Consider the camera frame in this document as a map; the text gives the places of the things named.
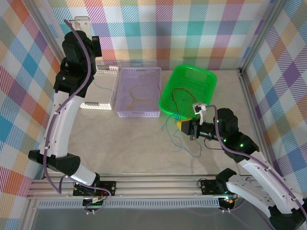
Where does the white perforated plastic basket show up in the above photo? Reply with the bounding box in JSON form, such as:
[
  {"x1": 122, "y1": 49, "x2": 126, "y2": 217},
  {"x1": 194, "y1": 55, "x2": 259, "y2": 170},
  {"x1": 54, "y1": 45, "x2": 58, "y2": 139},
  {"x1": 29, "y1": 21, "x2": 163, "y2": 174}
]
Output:
[{"x1": 80, "y1": 63, "x2": 120, "y2": 111}]

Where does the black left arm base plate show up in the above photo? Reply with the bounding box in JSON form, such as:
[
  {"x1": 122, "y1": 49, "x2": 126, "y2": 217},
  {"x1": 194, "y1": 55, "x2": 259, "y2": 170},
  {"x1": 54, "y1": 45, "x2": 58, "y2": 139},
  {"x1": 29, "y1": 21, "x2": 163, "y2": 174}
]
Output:
[{"x1": 95, "y1": 181, "x2": 118, "y2": 196}]

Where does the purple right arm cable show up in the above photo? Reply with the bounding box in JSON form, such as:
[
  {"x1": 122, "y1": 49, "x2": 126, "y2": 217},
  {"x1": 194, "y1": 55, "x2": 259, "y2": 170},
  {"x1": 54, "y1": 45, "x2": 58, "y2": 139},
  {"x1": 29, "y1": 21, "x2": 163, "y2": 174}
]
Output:
[{"x1": 207, "y1": 104, "x2": 307, "y2": 230}]

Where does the purple perforated plastic basket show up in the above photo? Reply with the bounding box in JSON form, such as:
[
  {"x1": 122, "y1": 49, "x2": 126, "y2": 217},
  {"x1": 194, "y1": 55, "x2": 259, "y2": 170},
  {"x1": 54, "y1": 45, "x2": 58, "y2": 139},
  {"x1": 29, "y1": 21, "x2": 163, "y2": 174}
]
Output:
[{"x1": 114, "y1": 67, "x2": 163, "y2": 119}]

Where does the green perforated plastic basket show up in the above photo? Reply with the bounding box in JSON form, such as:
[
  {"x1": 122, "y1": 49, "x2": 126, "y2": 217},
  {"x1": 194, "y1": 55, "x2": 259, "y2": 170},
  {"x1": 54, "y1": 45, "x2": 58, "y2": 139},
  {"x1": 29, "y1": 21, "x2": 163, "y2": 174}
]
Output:
[{"x1": 158, "y1": 63, "x2": 218, "y2": 121}]

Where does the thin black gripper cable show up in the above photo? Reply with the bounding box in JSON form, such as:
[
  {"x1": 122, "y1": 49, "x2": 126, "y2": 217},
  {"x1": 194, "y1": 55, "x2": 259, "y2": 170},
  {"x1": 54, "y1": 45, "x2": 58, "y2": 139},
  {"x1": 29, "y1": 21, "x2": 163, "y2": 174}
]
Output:
[{"x1": 203, "y1": 137, "x2": 225, "y2": 151}]

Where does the aluminium side rail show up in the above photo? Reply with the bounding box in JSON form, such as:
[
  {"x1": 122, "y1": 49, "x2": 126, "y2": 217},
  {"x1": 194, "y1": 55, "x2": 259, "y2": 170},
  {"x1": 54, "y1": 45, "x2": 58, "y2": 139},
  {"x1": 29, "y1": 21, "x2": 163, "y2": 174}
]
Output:
[
  {"x1": 20, "y1": 71, "x2": 75, "y2": 230},
  {"x1": 237, "y1": 69, "x2": 299, "y2": 230}
]

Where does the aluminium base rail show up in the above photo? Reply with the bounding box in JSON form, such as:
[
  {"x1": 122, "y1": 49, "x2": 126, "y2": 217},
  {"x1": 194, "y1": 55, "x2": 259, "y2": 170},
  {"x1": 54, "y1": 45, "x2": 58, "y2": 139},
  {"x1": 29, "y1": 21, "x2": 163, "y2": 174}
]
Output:
[{"x1": 26, "y1": 173, "x2": 291, "y2": 200}]

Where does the grey slotted cable duct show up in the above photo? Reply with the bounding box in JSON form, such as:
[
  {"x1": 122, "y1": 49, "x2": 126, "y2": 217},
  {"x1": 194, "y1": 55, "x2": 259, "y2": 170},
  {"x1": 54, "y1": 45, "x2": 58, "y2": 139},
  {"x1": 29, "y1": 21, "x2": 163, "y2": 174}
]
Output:
[{"x1": 38, "y1": 200, "x2": 221, "y2": 209}]

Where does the aluminium frame post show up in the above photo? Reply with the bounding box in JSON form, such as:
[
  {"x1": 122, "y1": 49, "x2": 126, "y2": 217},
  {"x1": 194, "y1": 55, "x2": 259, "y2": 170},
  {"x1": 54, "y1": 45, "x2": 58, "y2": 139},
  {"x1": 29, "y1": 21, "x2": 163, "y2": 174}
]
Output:
[
  {"x1": 29, "y1": 0, "x2": 74, "y2": 78},
  {"x1": 239, "y1": 0, "x2": 287, "y2": 74}
]

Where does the small circuit board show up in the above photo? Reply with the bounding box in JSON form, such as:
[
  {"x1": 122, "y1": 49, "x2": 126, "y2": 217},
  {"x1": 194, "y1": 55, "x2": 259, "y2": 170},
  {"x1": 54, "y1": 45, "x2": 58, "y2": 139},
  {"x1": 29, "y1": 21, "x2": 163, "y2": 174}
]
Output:
[
  {"x1": 83, "y1": 195, "x2": 108, "y2": 208},
  {"x1": 220, "y1": 196, "x2": 237, "y2": 206}
]

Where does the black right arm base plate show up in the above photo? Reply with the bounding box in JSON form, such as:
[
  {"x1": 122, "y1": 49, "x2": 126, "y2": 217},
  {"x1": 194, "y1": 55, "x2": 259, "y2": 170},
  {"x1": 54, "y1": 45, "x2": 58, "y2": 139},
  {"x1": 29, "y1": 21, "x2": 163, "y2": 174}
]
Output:
[{"x1": 200, "y1": 179, "x2": 228, "y2": 195}]

